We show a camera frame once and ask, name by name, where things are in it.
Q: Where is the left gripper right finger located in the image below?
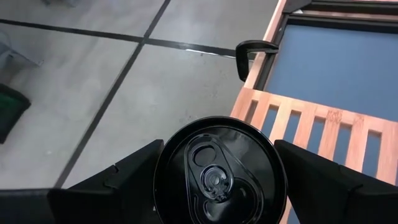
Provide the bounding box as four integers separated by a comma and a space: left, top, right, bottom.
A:
274, 139, 398, 224

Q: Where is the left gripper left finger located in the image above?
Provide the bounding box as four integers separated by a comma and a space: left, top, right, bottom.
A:
46, 139, 165, 224

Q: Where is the white orange Celsius can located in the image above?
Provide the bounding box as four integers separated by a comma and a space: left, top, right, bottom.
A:
153, 116, 287, 224

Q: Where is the slatted bamboo shelf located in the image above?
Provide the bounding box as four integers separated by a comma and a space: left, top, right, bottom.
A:
229, 86, 398, 224

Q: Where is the black and green bin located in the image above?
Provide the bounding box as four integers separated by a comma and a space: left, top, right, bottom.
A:
0, 83, 32, 144

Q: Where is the black clamp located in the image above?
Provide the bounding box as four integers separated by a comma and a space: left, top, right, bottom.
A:
235, 39, 280, 83

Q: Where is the black metal table frame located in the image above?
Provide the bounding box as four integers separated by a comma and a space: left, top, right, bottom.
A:
254, 0, 398, 91

